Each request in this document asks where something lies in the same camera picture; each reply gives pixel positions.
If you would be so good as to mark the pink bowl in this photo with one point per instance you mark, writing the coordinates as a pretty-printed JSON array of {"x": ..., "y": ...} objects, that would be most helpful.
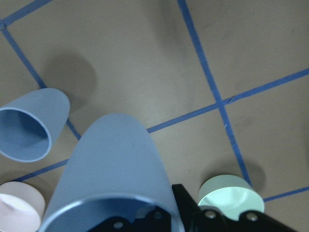
[{"x": 21, "y": 207}]

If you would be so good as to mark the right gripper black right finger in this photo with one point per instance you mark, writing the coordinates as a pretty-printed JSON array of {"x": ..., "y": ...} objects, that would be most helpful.
[{"x": 188, "y": 209}]

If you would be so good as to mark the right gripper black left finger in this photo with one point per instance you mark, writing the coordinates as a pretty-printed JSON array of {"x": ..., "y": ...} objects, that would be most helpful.
[{"x": 152, "y": 219}]

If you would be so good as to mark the mint green bowl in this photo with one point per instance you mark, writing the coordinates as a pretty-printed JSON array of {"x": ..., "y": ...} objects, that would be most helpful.
[{"x": 231, "y": 194}]

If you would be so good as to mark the blue cup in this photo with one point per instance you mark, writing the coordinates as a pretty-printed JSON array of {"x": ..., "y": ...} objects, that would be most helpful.
[
  {"x": 31, "y": 124},
  {"x": 114, "y": 171}
]

